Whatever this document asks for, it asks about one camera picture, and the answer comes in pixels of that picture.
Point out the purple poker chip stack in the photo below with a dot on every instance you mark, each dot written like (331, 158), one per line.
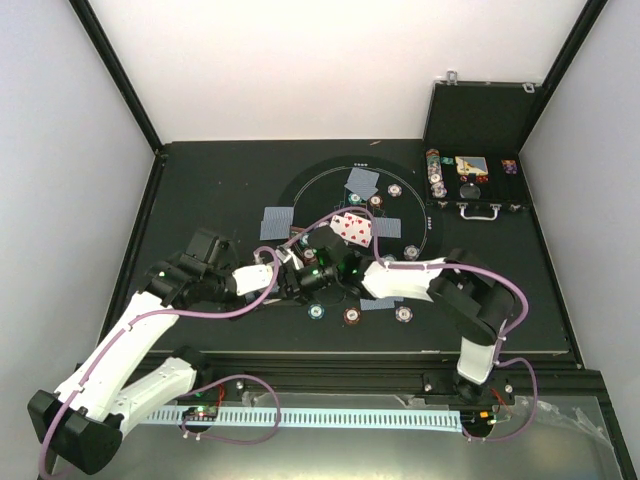
(403, 314)

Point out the green poker chip stack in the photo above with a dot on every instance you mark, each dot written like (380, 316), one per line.
(316, 311)

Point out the black poker set case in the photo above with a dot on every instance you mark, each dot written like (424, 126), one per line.
(479, 118)

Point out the dealt card top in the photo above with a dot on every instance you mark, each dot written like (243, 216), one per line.
(363, 177)
(363, 191)

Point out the round black poker mat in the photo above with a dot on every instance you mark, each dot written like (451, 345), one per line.
(372, 228)

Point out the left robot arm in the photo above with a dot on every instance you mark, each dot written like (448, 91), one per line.
(86, 418)

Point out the chip row in case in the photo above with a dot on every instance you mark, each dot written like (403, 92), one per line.
(435, 173)

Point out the purple chips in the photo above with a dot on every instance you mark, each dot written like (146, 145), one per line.
(394, 190)
(411, 252)
(510, 167)

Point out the dealt card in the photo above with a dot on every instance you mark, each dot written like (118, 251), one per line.
(363, 177)
(363, 191)
(388, 303)
(274, 229)
(278, 214)

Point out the red chips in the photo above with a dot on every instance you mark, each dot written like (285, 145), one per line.
(375, 201)

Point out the burn card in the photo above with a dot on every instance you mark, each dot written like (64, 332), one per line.
(388, 227)

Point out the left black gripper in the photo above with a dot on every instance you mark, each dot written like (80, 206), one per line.
(233, 306)

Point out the dealt card bottom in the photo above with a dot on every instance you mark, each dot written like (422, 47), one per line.
(388, 303)

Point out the face up hearts card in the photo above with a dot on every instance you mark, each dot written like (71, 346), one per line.
(360, 233)

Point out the black aluminium front rail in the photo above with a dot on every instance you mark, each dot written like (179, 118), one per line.
(341, 373)

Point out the green chips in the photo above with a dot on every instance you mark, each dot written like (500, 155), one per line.
(354, 198)

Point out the white slotted cable duct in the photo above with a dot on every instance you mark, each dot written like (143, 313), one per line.
(315, 418)

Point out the black round button in case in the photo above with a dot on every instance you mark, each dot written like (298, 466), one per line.
(470, 191)

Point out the card deck in case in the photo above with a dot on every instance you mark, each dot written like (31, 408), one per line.
(471, 165)

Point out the face up spade card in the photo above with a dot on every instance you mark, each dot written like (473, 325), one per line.
(340, 225)

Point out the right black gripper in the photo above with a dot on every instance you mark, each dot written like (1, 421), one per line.
(299, 294)

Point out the red poker chip stack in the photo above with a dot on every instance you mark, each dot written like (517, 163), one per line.
(351, 316)

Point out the purple chips in case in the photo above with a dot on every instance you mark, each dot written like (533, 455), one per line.
(510, 167)

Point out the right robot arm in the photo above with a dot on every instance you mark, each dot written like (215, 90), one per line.
(475, 300)

